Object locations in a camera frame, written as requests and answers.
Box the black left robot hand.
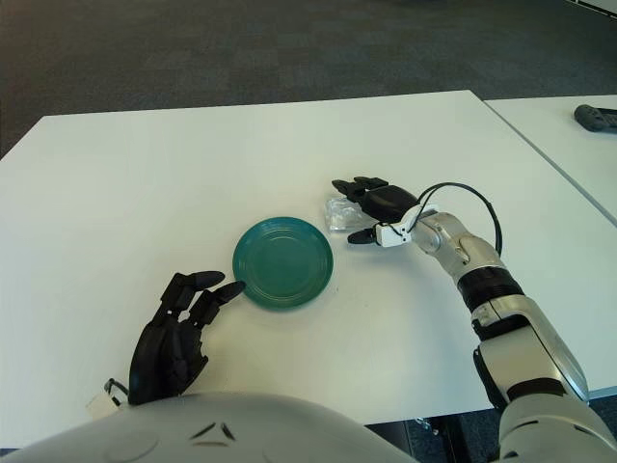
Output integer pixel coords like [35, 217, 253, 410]
[127, 270, 247, 405]

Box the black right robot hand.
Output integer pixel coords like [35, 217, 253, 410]
[331, 176, 419, 246]

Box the clear bottle with blue cap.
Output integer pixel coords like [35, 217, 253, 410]
[323, 195, 375, 232]

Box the green round plate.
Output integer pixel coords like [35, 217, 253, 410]
[231, 216, 335, 310]

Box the grey robot torso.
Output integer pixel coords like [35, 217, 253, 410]
[0, 391, 420, 463]

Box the grey game controller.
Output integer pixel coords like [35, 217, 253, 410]
[573, 104, 617, 132]

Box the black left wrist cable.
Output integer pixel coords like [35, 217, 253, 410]
[103, 378, 130, 401]

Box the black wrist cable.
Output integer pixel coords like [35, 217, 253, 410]
[416, 181, 503, 252]
[103, 378, 130, 401]

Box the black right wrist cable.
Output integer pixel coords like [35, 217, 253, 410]
[416, 181, 503, 252]

